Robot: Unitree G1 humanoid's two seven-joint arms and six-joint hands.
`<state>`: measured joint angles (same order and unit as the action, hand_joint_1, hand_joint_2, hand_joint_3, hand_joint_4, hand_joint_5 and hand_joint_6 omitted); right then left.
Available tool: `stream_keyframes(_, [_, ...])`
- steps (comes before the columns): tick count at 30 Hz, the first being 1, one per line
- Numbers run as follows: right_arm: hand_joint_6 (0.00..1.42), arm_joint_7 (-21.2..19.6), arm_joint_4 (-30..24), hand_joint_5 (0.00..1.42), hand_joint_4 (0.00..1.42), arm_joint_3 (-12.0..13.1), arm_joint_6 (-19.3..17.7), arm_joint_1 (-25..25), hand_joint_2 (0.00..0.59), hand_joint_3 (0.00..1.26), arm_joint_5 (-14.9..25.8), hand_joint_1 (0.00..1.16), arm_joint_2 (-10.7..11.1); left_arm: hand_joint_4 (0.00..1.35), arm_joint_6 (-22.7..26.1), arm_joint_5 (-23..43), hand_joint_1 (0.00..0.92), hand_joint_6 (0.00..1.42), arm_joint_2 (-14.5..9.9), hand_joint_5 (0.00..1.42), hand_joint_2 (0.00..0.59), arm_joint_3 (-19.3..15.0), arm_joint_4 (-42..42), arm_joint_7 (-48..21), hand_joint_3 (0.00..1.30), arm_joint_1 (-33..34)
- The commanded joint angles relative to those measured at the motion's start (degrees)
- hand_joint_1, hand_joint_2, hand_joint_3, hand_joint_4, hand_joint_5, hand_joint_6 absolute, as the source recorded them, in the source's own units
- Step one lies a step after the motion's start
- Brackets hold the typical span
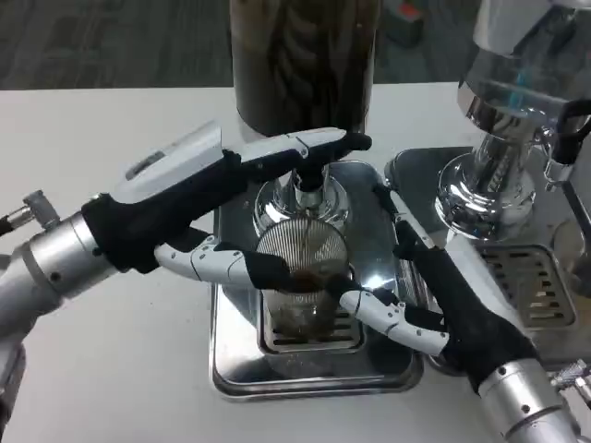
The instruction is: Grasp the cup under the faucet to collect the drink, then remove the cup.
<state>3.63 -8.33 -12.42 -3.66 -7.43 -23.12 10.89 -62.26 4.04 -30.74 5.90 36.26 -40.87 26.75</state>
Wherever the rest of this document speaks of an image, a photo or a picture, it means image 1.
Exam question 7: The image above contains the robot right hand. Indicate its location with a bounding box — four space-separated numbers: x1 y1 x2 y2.
325 182 541 396

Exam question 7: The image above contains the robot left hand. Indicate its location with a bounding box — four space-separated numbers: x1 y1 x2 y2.
81 120 373 293

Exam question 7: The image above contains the clear ribbed glass cup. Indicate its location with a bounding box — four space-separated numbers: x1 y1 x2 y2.
255 218 350 346

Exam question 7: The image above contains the black dispenser tap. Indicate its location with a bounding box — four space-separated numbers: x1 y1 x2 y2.
294 159 330 193
546 96 591 193

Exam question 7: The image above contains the steel drip grid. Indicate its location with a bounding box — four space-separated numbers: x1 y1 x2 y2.
478 245 579 329
258 285 367 354

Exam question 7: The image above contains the dark drink dispenser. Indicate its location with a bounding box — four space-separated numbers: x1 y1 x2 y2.
229 0 385 237

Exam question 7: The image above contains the clear drink dispenser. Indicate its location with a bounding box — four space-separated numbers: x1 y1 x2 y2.
436 0 591 244

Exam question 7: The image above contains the black box with red top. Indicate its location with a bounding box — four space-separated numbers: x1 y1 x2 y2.
381 0 424 46

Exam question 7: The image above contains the braided right arm cable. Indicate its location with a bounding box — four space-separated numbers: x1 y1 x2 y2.
549 361 591 389

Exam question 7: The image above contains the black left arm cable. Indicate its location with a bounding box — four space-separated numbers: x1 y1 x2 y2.
0 205 36 237

